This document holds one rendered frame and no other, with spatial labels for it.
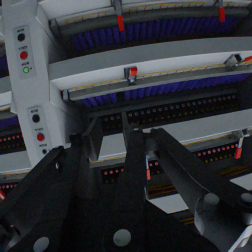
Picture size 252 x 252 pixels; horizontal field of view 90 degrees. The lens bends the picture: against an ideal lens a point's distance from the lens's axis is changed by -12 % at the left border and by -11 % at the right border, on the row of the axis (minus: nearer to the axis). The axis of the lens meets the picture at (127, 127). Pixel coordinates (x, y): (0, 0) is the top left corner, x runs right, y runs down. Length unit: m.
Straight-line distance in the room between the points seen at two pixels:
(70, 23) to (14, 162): 0.39
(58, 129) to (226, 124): 0.40
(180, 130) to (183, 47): 0.19
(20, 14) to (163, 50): 0.34
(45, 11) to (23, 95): 0.21
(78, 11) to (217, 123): 0.44
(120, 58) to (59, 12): 0.20
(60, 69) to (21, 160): 0.24
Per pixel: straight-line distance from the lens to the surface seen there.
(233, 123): 0.42
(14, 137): 0.63
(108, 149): 0.33
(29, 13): 0.44
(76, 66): 0.34
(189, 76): 0.40
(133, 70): 0.26
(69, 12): 0.45
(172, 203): 0.42
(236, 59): 0.43
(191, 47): 0.38
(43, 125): 0.36
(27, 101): 0.38
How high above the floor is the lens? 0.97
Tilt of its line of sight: 8 degrees up
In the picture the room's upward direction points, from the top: 170 degrees clockwise
